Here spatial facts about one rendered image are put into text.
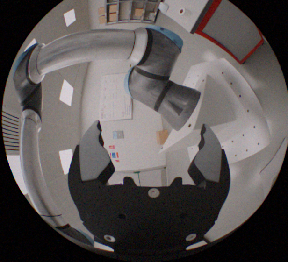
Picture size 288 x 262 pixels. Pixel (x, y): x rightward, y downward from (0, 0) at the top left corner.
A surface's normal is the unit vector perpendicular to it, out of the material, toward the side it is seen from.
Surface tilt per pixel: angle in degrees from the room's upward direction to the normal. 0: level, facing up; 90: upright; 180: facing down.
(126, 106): 90
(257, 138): 0
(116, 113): 90
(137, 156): 90
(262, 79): 0
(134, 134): 90
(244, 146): 0
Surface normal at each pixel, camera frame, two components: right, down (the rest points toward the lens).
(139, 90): -0.50, 0.55
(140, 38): -0.26, 0.43
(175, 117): -0.71, 0.34
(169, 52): 0.40, 0.72
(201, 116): 0.11, -0.47
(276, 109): -0.98, 0.08
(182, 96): -0.38, -0.28
